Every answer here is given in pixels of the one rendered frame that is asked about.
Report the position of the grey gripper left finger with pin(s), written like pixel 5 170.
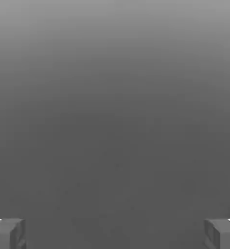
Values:
pixel 5 233

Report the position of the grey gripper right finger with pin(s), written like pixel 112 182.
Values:
pixel 223 233

